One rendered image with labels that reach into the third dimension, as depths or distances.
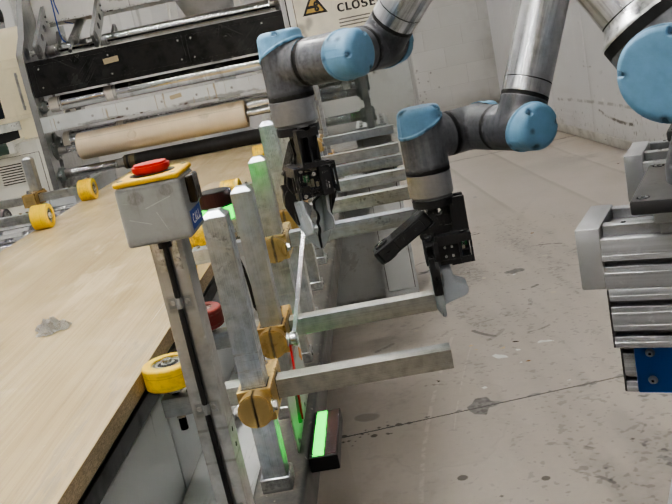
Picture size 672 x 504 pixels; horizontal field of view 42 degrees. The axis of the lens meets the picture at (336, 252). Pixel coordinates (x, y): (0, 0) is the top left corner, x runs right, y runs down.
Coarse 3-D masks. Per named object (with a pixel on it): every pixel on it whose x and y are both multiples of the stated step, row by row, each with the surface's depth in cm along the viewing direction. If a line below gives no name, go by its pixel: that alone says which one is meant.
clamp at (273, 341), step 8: (288, 304) 158; (288, 312) 154; (288, 320) 152; (264, 328) 148; (272, 328) 147; (280, 328) 147; (288, 328) 151; (264, 336) 146; (272, 336) 146; (280, 336) 146; (264, 344) 146; (272, 344) 147; (280, 344) 146; (264, 352) 146; (272, 352) 146; (280, 352) 146
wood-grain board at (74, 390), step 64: (0, 256) 249; (64, 256) 230; (128, 256) 213; (0, 320) 177; (128, 320) 158; (0, 384) 137; (64, 384) 131; (128, 384) 125; (0, 448) 112; (64, 448) 108
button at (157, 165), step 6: (144, 162) 93; (150, 162) 92; (156, 162) 90; (162, 162) 91; (168, 162) 92; (132, 168) 92; (138, 168) 90; (144, 168) 90; (150, 168) 90; (156, 168) 90; (162, 168) 91; (138, 174) 91; (144, 174) 90
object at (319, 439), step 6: (318, 414) 151; (324, 414) 150; (318, 420) 148; (324, 420) 148; (318, 426) 146; (324, 426) 146; (318, 432) 144; (324, 432) 143; (318, 438) 142; (324, 438) 141; (318, 444) 140; (318, 450) 138; (312, 456) 136
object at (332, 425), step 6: (330, 414) 150; (336, 414) 149; (330, 420) 147; (336, 420) 147; (330, 426) 145; (336, 426) 145; (330, 432) 143; (336, 432) 142; (330, 438) 141; (336, 438) 140; (330, 444) 139; (336, 444) 139; (330, 450) 137
